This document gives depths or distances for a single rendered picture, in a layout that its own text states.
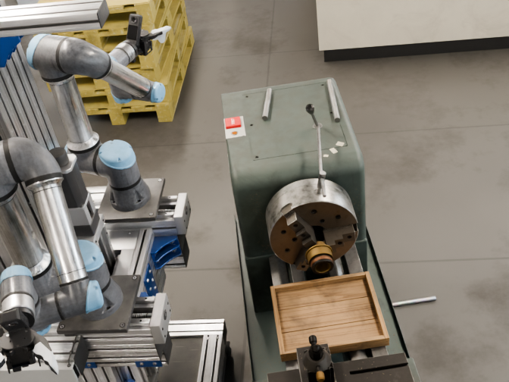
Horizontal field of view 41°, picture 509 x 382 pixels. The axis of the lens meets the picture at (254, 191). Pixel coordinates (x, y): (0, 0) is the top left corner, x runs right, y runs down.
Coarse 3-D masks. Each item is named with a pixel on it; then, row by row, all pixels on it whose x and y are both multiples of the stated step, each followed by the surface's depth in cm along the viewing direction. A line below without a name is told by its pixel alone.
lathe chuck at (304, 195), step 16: (288, 192) 233; (304, 192) 230; (336, 192) 233; (272, 208) 236; (304, 208) 227; (320, 208) 228; (336, 208) 229; (352, 208) 235; (272, 224) 232; (320, 224) 233; (336, 224) 233; (272, 240) 235; (288, 240) 236; (320, 240) 239; (352, 240) 239; (288, 256) 241; (336, 256) 243
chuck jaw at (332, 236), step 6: (324, 228) 235; (330, 228) 234; (336, 228) 234; (342, 228) 233; (348, 228) 233; (354, 228) 236; (324, 234) 233; (330, 234) 232; (336, 234) 231; (342, 234) 231; (348, 234) 231; (354, 234) 232; (330, 240) 230; (336, 240) 230; (342, 240) 230; (348, 240) 233; (330, 246) 229; (336, 246) 232; (342, 246) 232
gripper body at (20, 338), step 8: (24, 312) 156; (32, 312) 158; (32, 320) 158; (24, 328) 152; (8, 336) 150; (16, 336) 150; (24, 336) 150; (32, 336) 150; (8, 344) 148; (16, 344) 148; (24, 344) 148; (8, 352) 148; (16, 352) 149; (24, 352) 150; (32, 352) 151; (8, 360) 149; (16, 360) 151; (24, 360) 151; (32, 360) 151; (40, 360) 155; (8, 368) 150; (16, 368) 151
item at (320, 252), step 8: (312, 248) 226; (320, 248) 225; (328, 248) 227; (312, 256) 225; (320, 256) 223; (328, 256) 224; (312, 264) 224; (320, 264) 230; (328, 264) 228; (320, 272) 227
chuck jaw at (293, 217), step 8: (288, 208) 229; (288, 216) 229; (296, 216) 226; (288, 224) 226; (296, 224) 226; (304, 224) 228; (296, 232) 228; (304, 232) 226; (312, 232) 230; (304, 240) 228; (312, 240) 226
